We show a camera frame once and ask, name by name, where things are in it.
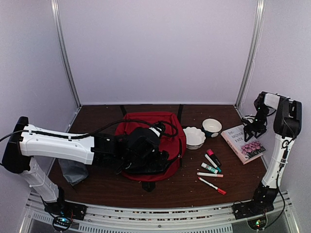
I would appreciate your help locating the aluminium front rail frame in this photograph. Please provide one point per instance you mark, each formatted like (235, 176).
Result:
(204, 219)

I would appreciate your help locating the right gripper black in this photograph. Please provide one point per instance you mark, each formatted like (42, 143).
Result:
(255, 129)

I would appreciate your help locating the white scalloped bowl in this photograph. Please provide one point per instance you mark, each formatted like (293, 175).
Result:
(195, 138)

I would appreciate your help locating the paperback book with pink flowers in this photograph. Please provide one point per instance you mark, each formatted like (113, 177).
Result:
(245, 151)

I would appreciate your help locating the red backpack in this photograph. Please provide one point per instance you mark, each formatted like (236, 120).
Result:
(173, 147)

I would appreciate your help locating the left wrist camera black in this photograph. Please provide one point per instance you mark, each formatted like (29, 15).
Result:
(158, 128)

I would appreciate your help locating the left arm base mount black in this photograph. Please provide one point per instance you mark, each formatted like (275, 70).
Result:
(60, 207)

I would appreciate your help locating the dark blue dotted bowl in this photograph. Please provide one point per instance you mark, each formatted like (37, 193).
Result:
(211, 127)

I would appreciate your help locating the white pen pink cap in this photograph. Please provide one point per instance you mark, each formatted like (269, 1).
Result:
(204, 174)

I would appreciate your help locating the aluminium corner post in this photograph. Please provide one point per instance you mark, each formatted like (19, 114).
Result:
(63, 51)
(250, 62)

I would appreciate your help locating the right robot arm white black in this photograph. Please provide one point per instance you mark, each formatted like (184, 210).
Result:
(287, 126)

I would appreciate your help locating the white black marker teal cap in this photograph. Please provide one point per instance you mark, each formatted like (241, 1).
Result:
(211, 161)

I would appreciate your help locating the right aluminium corner post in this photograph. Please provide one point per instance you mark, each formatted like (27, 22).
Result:
(250, 62)

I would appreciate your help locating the white pen red cap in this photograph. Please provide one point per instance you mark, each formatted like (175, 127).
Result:
(213, 186)

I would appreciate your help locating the white green glue stick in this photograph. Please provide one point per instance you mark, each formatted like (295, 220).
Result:
(209, 168)

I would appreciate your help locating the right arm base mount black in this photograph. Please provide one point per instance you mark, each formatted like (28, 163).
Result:
(252, 208)

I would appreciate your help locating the grey pencil pouch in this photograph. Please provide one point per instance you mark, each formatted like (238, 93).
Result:
(74, 172)

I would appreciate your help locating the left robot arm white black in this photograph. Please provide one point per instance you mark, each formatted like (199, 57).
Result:
(28, 141)

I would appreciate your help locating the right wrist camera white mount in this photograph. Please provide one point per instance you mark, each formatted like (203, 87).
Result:
(248, 119)

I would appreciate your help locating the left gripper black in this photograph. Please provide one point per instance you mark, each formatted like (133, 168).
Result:
(158, 163)

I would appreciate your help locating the pink highlighter marker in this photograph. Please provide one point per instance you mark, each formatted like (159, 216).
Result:
(213, 157)

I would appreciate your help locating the left aluminium corner post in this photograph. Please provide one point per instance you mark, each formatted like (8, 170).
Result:
(63, 51)

